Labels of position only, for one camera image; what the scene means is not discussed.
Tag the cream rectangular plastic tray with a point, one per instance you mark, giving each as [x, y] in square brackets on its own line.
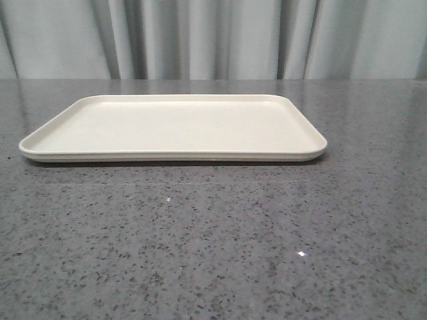
[194, 127]

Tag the grey pleated curtain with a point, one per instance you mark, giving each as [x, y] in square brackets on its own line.
[213, 40]

